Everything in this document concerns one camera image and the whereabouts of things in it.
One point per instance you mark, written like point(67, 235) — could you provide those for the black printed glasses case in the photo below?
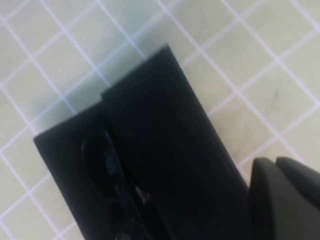
point(175, 125)

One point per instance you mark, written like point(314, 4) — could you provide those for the black framed glasses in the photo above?
point(105, 162)

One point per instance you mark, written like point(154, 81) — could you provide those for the green checked tablecloth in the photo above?
point(250, 50)

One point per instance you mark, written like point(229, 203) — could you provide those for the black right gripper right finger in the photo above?
point(302, 177)

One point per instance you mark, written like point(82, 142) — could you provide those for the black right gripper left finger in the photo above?
point(275, 210)

